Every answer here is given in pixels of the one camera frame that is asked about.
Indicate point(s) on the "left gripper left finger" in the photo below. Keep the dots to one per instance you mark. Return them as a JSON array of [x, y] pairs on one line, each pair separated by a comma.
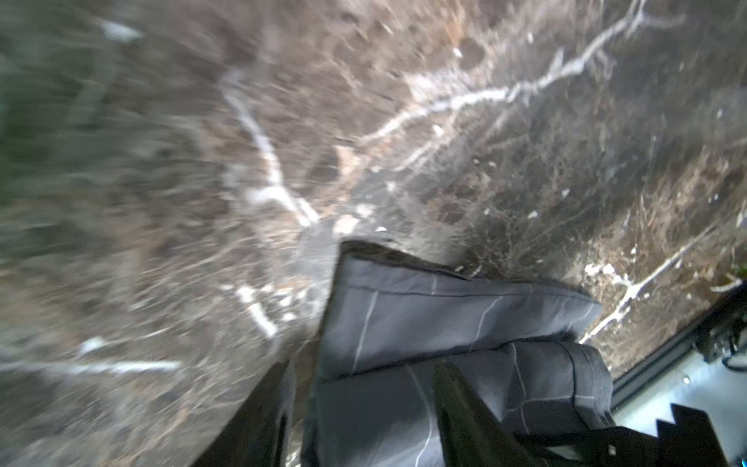
[[259, 432]]

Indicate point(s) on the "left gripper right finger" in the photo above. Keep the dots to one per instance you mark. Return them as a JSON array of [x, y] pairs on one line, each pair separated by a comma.
[[470, 434]]

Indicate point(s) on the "dark grey grid pillowcase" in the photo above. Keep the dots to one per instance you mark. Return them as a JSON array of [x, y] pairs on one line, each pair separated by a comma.
[[392, 318]]

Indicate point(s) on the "black front mounting rail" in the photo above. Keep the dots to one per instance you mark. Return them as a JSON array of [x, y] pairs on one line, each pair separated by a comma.
[[719, 335]]

